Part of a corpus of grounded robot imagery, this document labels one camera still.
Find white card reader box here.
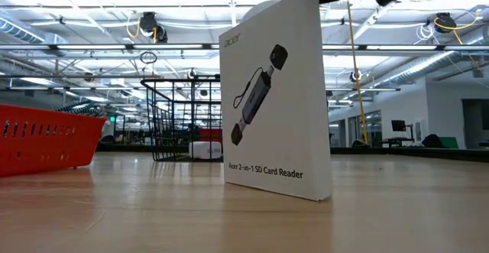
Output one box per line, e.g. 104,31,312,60
218,0,333,203

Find black white braided cable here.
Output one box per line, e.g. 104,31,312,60
53,99,106,118

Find green panel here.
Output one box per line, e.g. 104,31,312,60
439,136,459,150

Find red cabinet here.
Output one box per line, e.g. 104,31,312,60
197,128,223,143

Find red plastic basket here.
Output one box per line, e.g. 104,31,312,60
0,103,108,178

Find black ceiling cable reel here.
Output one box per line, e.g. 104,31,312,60
433,11,458,34
138,11,169,44

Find silver ventilation duct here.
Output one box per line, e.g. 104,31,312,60
0,15,47,44
374,50,455,89

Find yellow hanging cable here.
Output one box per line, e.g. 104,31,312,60
345,0,370,146

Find black aluminium table frame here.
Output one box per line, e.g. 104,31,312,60
95,141,489,164

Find black wire basket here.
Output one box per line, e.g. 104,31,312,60
140,77,223,163

